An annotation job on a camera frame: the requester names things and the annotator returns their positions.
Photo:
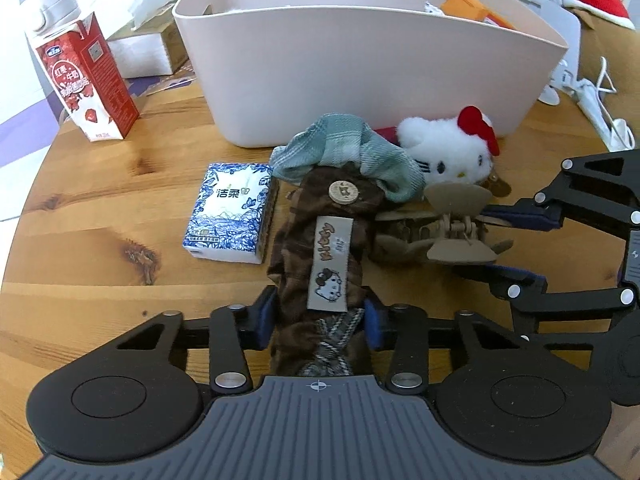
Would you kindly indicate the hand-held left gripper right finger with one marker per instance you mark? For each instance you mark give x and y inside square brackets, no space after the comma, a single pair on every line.
[373,327]

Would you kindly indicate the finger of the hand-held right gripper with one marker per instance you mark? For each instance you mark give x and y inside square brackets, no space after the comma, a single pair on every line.
[522,276]
[530,212]

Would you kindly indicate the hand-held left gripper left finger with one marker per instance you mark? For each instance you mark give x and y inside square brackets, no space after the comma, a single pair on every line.
[264,321]

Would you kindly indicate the beige hair claw clip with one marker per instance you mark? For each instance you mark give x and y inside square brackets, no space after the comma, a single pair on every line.
[455,200]

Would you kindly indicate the brown plaid cloth pouch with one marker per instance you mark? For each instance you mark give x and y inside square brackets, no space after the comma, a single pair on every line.
[320,195]

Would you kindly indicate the beige plastic bin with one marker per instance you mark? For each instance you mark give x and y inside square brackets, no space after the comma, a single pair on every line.
[350,70]

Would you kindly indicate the wooden desktop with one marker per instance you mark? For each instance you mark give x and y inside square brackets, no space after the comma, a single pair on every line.
[125,220]

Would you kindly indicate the white cat plush red bow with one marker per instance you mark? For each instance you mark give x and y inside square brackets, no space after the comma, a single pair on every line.
[445,150]

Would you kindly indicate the blue white tissue pack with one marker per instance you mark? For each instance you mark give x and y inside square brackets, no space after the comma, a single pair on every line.
[230,210]

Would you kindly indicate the small red item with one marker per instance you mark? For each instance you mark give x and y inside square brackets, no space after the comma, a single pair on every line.
[386,136]

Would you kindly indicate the white phone stand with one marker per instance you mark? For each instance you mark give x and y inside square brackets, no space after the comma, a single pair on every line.
[565,50]

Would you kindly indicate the teal plaid scrunchie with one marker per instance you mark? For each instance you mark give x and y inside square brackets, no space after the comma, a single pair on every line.
[345,135]

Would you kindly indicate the orange packet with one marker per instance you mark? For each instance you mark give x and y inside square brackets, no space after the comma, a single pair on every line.
[465,5]

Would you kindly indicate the red milk carton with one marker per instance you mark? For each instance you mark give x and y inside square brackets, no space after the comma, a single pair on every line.
[85,80]

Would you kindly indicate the tissue box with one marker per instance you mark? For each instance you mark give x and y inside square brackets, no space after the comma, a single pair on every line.
[145,45]

